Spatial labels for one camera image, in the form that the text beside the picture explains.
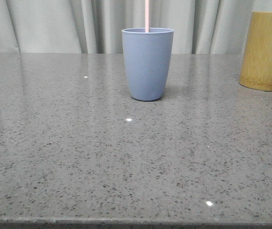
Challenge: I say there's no blue plastic cup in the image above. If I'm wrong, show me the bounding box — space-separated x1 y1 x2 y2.
121 28 174 101

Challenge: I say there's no bamboo wooden cup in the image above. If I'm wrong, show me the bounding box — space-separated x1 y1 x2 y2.
239 11 272 92

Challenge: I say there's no grey-white curtain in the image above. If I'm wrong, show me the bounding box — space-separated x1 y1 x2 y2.
0 0 272 54

